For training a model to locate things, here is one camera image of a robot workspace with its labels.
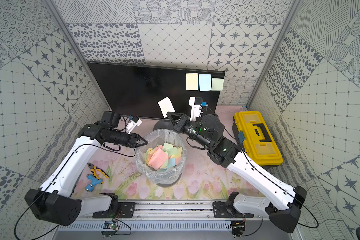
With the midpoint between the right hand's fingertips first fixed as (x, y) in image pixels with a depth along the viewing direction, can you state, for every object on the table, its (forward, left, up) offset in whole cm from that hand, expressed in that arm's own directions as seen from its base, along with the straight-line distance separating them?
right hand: (166, 117), depth 58 cm
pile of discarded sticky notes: (-5, +3, -24) cm, 24 cm away
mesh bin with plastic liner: (-18, +1, -18) cm, 25 cm away
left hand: (+1, +14, -19) cm, 23 cm away
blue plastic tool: (-13, +43, -39) cm, 59 cm away
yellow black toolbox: (+8, -46, -27) cm, 54 cm away
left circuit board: (-33, +29, -44) cm, 62 cm away
